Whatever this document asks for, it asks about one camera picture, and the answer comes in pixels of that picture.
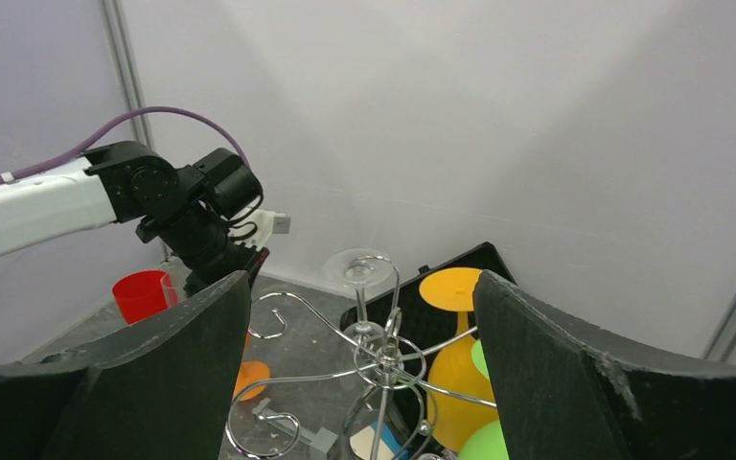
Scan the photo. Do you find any chrome wine glass rack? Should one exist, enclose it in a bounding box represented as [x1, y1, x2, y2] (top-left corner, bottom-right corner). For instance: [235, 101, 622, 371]
[230, 259, 496, 459]

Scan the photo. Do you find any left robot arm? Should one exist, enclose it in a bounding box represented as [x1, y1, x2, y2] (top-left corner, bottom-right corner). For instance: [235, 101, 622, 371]
[0, 141, 288, 296]

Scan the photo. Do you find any clear wine glass back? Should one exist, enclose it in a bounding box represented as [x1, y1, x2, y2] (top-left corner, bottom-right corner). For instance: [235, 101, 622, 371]
[323, 247, 393, 358]

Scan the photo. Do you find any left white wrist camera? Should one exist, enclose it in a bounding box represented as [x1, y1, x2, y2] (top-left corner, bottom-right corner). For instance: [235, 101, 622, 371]
[229, 210, 291, 249]

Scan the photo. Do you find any yellow wine glass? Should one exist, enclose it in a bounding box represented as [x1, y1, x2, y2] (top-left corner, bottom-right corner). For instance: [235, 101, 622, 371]
[419, 267, 497, 451]

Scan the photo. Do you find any green wine glass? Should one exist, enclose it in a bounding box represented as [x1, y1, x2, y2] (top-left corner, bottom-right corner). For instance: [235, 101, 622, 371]
[457, 340, 510, 460]

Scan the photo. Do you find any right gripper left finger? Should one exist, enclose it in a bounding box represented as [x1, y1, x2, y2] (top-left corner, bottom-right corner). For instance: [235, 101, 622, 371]
[0, 271, 251, 459]

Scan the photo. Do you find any red wine glass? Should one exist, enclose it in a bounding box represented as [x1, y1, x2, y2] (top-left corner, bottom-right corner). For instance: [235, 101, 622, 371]
[111, 269, 167, 325]

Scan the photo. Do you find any clear wine glass front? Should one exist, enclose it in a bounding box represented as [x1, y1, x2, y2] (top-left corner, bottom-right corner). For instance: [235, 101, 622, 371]
[160, 273, 181, 309]

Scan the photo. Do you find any clear wine glass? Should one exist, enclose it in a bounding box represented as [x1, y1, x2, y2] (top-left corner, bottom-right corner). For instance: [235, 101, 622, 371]
[160, 273, 181, 309]
[323, 247, 393, 358]

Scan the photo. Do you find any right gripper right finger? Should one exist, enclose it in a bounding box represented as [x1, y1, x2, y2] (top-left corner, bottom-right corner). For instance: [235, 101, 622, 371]
[473, 271, 736, 459]

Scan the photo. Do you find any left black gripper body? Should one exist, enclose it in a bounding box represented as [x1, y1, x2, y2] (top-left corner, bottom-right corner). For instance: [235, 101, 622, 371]
[183, 239, 270, 295]

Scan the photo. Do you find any white blue block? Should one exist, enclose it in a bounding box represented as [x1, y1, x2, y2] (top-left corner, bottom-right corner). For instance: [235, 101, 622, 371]
[349, 422, 407, 460]

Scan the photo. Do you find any orange wine glass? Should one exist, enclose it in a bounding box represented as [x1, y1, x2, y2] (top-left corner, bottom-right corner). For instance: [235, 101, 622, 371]
[233, 360, 271, 401]

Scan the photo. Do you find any black open case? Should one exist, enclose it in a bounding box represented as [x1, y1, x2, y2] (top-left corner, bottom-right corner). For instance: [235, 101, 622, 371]
[339, 241, 517, 439]

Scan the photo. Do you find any grey metal tool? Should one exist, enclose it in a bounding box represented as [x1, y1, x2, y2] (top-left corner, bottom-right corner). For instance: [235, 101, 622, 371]
[252, 398, 338, 460]

